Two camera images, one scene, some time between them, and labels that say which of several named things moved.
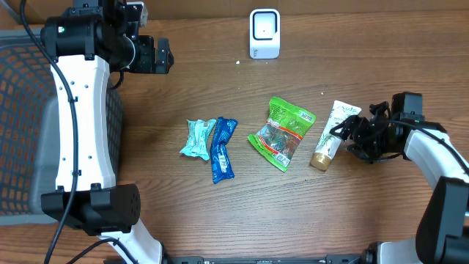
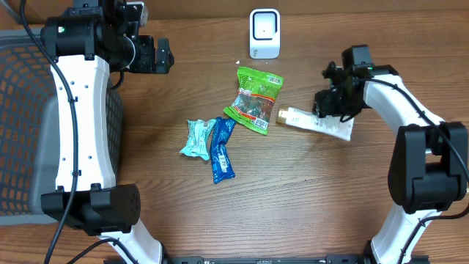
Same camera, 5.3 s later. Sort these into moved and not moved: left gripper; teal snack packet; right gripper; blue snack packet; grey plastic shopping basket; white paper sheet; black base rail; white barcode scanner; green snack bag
Moved: green snack bag; right gripper; white paper sheet
Not moved: black base rail; left gripper; blue snack packet; grey plastic shopping basket; teal snack packet; white barcode scanner
